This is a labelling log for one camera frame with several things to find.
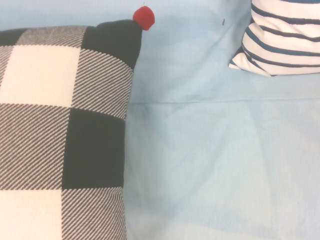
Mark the black white checkered pillow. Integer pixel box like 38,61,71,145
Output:
0,6,156,240

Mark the light blue bed sheet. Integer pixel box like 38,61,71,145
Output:
0,0,320,240

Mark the navy striped white cloth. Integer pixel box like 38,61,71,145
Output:
228,0,320,78

